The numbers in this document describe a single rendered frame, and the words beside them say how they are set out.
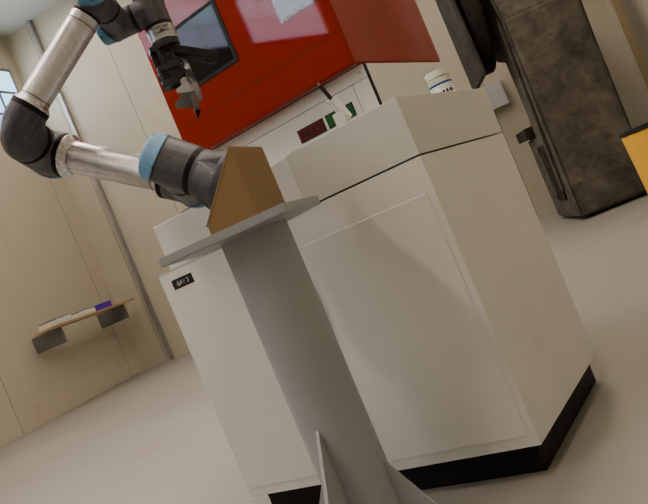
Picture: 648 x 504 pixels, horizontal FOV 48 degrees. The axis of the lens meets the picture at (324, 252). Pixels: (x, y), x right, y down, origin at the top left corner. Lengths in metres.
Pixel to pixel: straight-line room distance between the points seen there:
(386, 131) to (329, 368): 0.58
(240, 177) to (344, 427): 0.59
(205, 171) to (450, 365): 0.75
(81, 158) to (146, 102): 9.43
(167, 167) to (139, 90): 9.78
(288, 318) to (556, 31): 5.81
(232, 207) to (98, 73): 10.33
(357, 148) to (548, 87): 5.33
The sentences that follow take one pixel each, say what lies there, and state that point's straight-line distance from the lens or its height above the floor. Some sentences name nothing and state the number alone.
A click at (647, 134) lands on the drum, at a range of 5.14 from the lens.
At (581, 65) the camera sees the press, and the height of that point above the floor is 1.31.
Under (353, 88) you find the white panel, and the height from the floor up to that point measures 1.16.
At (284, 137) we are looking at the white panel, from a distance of 2.66.
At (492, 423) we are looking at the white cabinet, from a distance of 1.84.
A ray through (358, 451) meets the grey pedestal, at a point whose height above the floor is 0.27.
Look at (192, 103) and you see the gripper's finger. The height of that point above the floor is 1.21.
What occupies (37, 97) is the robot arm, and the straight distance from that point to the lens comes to 1.92.
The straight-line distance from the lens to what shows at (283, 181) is 1.92.
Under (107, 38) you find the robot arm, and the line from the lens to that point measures 2.08.
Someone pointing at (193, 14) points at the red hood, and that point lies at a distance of 2.82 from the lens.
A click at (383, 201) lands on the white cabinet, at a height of 0.75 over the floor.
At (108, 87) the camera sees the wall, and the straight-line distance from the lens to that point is 11.74.
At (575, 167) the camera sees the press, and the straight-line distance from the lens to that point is 7.04.
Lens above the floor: 0.71
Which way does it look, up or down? level
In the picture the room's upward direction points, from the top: 23 degrees counter-clockwise
